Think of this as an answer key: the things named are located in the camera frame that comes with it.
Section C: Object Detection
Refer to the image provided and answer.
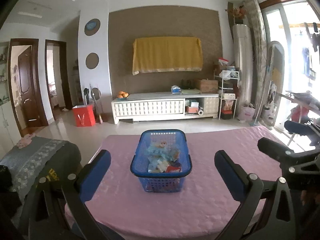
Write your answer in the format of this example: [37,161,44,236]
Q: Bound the white tv cabinet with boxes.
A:
[111,92,220,125]

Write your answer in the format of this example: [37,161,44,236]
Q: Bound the cardboard box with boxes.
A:
[195,79,219,93]

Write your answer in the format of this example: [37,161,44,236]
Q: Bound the pink crumpled cloth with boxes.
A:
[16,134,35,148]

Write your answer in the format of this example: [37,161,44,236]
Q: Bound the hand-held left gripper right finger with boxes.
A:
[214,150,297,240]

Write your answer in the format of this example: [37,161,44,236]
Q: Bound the brown wooden door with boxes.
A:
[9,39,48,130]

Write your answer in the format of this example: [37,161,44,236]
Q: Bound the white shopping bag pink print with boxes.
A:
[237,104,256,122]

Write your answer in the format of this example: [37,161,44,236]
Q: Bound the white cupboard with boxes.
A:
[0,100,19,153]

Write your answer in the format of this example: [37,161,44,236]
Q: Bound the vase of dried flowers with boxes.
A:
[226,6,247,25]

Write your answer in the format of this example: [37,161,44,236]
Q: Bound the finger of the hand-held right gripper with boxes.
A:
[257,137,295,168]
[284,120,320,147]

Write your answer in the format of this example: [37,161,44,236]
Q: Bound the silver tower air conditioner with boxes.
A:
[233,24,254,107]

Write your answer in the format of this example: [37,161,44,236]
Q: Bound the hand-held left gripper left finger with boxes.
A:
[19,149,112,240]

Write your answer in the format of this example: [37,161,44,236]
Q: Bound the white shelf rack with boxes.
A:
[214,70,240,120]

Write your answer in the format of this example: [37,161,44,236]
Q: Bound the broom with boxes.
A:
[94,97,104,125]

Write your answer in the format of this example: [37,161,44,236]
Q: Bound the dark hanging garment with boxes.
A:
[311,34,320,53]

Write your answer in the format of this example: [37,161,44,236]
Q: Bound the standing oval mirror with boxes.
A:
[260,41,285,128]

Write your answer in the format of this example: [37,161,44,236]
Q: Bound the red paper bag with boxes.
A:
[72,104,96,127]

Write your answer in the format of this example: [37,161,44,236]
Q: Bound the wooden drying rack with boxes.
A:
[279,90,320,120]

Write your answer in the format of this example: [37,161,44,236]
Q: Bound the round wall decor blue centre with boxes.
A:
[84,18,101,36]

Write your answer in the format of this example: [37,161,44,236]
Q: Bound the blue plastic basket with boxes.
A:
[130,129,192,193]

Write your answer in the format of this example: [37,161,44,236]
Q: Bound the patterned upright mattress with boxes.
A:
[244,0,268,120]

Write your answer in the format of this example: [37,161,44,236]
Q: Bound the red clothes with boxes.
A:
[291,105,309,123]

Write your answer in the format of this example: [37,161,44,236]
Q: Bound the orange printed bag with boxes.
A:
[224,99,237,112]

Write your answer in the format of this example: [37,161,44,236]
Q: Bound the blue hanging garment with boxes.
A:
[301,47,310,77]

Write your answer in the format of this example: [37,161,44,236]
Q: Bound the light blue snack packet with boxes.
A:
[146,144,173,162]

